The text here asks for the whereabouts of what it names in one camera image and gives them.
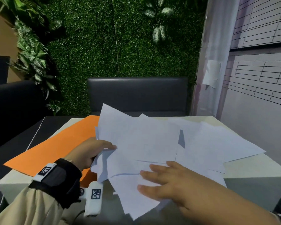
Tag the artificial fern plant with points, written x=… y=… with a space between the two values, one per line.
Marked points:
x=32 y=49

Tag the person's left forearm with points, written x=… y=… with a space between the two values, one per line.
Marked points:
x=25 y=208

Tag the black leather sofa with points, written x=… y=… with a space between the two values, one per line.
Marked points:
x=14 y=107

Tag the artificial green hedge panel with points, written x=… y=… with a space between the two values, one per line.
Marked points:
x=89 y=49

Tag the hanging striped fern leaves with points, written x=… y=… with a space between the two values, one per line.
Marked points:
x=159 y=32

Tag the white sheer curtain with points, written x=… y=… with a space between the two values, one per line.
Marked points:
x=217 y=28

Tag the black leather bench backrest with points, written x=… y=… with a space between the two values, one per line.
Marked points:
x=138 y=93

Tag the black sofa backrest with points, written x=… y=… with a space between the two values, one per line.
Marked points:
x=0 y=70

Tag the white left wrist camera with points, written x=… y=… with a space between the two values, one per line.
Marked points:
x=93 y=199

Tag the white sheets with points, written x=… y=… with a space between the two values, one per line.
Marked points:
x=215 y=145

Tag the white paper note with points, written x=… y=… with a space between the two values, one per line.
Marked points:
x=212 y=73

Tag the person's right hand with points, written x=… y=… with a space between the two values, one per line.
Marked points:
x=187 y=187

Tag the gathered white paper bundle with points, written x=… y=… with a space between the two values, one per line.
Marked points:
x=135 y=138

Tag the person's right forearm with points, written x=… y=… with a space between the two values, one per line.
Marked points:
x=236 y=208

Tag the orange folder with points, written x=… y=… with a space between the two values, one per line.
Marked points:
x=56 y=147

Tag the person's left hand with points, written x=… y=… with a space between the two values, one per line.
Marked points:
x=89 y=149

